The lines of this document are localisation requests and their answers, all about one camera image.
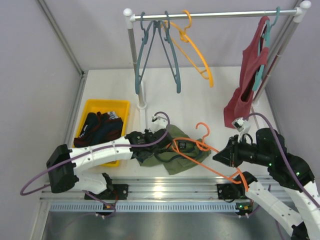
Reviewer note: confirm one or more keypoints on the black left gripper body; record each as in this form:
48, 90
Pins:
164, 139

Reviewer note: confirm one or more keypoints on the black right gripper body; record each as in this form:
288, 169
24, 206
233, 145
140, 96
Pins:
235, 147

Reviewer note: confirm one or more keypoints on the olive green tank top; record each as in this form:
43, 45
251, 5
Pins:
175, 163

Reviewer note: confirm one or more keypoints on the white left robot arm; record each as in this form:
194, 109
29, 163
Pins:
68, 168

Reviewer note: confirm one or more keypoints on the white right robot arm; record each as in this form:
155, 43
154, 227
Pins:
291, 172

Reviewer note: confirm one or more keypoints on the dark red tank top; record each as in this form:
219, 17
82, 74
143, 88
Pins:
253, 57

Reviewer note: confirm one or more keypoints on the grey-blue hanger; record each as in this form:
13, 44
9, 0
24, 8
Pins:
148, 37
169, 49

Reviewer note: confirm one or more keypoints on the grey-blue hanger leftmost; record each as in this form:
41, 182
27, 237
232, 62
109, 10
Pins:
148, 37

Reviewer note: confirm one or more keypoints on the yellow plastic hanger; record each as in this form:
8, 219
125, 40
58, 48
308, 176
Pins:
205, 72

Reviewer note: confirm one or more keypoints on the teal plastic hanger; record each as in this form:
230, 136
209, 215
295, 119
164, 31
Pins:
264, 42

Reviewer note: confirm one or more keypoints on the yellow plastic bin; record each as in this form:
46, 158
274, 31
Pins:
120, 107

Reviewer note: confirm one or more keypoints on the dark striped clothes pile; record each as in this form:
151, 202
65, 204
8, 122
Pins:
99, 128

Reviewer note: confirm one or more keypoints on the white metal clothes rack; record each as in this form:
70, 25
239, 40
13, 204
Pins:
297, 14

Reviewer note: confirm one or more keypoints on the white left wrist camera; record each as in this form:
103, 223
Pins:
158, 122

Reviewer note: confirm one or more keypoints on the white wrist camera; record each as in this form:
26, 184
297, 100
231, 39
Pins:
158, 122
242, 126

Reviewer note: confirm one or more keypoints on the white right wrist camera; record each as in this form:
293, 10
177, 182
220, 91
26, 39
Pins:
242, 126

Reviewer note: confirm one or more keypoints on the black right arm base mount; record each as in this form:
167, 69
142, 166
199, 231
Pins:
229, 192

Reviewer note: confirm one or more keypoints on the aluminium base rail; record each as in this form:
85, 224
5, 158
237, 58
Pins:
152, 195

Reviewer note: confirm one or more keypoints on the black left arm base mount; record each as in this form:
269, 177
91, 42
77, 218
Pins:
120, 192

